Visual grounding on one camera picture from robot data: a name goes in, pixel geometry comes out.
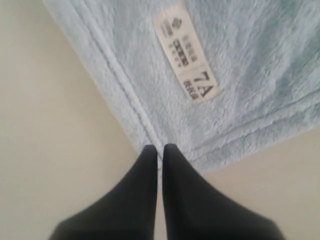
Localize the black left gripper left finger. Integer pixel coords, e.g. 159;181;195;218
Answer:
50;145;158;240

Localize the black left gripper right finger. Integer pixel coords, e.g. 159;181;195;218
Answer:
162;144;285;240

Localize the light blue terry towel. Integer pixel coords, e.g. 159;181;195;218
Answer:
45;0;320;170

